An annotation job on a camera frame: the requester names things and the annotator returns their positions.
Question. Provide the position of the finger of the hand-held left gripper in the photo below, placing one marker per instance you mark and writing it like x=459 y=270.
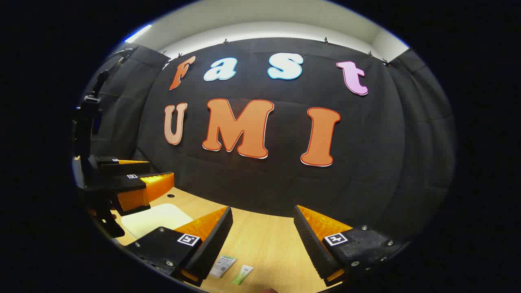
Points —
x=118 y=183
x=122 y=167

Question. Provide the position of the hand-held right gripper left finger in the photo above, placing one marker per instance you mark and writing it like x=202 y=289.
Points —
x=211 y=248

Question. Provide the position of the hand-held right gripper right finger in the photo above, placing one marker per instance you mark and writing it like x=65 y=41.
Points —
x=313 y=248

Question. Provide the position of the white skin care tube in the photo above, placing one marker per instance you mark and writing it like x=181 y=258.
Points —
x=223 y=265

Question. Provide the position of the small green skin care tube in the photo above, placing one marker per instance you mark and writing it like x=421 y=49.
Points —
x=243 y=274

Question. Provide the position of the black backdrop cloth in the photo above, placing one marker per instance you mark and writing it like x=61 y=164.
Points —
x=366 y=162

